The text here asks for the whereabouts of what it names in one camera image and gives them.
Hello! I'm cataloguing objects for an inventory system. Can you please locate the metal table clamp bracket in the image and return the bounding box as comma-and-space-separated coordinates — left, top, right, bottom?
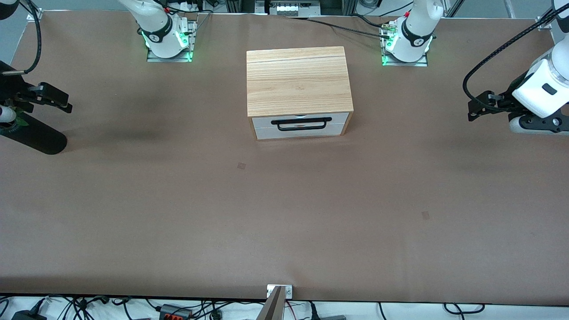
267, 284, 293, 299

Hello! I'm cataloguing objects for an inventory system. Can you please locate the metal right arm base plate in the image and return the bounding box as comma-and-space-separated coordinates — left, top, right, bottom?
147, 20, 199, 63

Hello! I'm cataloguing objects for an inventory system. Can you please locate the black ribbed vase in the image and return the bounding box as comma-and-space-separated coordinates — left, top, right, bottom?
0, 113, 68, 155

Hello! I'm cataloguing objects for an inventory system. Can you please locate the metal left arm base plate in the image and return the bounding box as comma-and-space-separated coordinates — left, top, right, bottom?
381, 22, 429, 67

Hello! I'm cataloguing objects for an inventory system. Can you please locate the light wooden drawer cabinet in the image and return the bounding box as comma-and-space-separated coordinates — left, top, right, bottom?
246, 46, 354, 141

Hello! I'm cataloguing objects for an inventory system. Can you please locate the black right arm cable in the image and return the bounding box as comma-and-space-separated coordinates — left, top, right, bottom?
20, 0, 42, 75

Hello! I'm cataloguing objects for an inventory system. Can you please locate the white drawer with handle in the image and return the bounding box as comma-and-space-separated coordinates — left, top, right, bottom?
252, 113, 350, 127

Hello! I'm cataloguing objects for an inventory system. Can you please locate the plain white drawer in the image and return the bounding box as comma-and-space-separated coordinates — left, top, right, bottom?
253, 124, 348, 141

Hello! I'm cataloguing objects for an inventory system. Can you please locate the black metal drawer handle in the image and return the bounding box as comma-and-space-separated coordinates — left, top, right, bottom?
271, 117, 333, 132

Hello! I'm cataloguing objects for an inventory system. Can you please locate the thin grey cable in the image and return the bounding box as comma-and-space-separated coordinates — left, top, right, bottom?
193, 12, 212, 35

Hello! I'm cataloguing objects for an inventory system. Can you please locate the looped black floor cable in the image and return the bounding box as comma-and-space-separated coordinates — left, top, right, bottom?
444, 303, 485, 316

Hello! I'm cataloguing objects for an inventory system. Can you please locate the grey camera mount bar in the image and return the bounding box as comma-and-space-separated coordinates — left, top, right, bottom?
257, 287, 285, 320

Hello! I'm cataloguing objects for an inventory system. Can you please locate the black adapter with orange connectors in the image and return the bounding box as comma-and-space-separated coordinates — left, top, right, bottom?
159, 304, 192, 320

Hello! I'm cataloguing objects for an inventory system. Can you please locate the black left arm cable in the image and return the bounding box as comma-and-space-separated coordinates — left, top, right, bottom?
462, 4, 569, 112

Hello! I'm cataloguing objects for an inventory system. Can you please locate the thick black table cable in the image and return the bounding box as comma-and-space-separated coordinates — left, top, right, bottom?
289, 16, 393, 39

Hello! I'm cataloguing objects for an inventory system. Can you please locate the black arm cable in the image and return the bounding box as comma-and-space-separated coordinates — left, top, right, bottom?
462, 4, 569, 112
20, 0, 42, 75

